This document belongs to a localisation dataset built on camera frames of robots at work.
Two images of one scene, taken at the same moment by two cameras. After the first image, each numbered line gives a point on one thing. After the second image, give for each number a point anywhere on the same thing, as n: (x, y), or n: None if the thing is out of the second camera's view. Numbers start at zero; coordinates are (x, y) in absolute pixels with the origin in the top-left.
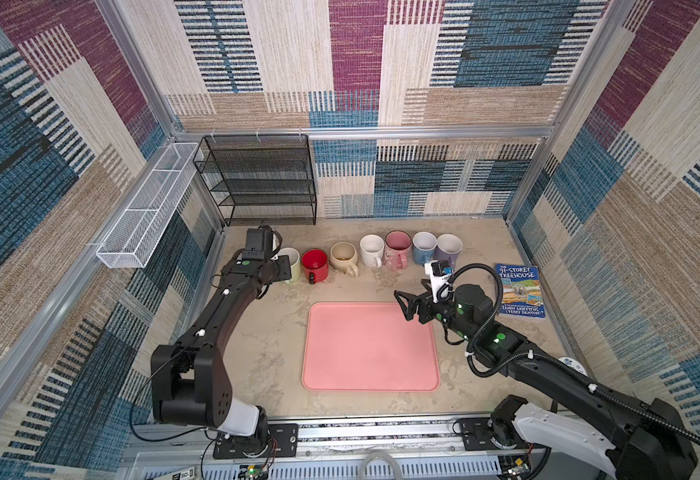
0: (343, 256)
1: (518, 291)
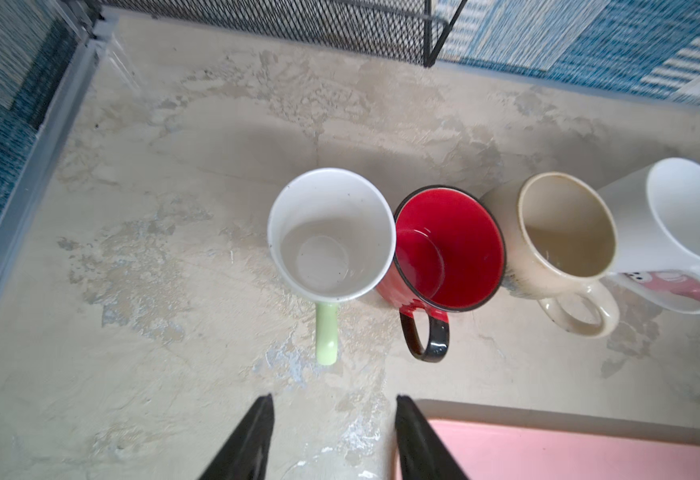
0: (559, 237)
1: None
